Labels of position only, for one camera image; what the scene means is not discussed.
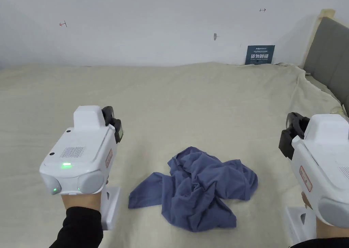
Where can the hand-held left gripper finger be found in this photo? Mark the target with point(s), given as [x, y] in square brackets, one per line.
[119, 134]

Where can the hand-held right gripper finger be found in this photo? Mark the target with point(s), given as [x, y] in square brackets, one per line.
[285, 144]

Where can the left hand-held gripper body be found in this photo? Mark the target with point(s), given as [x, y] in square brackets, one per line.
[79, 147]

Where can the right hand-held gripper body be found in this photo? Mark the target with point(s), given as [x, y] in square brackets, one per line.
[324, 160]

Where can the person's right forearm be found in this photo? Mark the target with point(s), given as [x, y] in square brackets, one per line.
[327, 244]

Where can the person's left forearm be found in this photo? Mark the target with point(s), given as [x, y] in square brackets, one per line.
[79, 229]

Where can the person's left hand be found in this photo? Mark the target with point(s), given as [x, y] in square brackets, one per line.
[81, 201]

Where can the person's right hand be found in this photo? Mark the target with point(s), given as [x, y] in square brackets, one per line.
[332, 233]

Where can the bed with beige sheet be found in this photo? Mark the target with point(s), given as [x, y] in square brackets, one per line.
[190, 103]

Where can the dark blue sign card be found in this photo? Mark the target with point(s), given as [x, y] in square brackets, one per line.
[259, 55]

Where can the crumpled blue shirt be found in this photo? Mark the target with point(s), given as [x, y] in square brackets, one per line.
[201, 188]

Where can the grey padded headboard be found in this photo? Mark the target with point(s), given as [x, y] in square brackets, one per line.
[331, 54]

